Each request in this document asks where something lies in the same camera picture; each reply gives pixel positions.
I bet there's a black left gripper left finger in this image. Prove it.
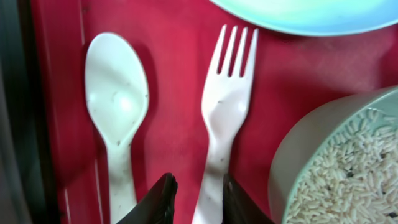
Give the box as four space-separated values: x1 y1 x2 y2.
118 173 178 224

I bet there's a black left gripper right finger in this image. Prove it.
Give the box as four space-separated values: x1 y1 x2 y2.
222 174 274 224

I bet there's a white plastic fork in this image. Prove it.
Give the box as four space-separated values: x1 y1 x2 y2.
192 26 259 224

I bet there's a green bowl with rice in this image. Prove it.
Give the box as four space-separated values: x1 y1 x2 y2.
268 87 397 223

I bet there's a white plastic spoon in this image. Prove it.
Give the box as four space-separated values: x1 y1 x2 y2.
85 32 149 223

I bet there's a red plastic tray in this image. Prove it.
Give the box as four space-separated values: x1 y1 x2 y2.
31 0 397 223

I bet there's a light blue plate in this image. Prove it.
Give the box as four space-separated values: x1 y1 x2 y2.
211 0 397 37

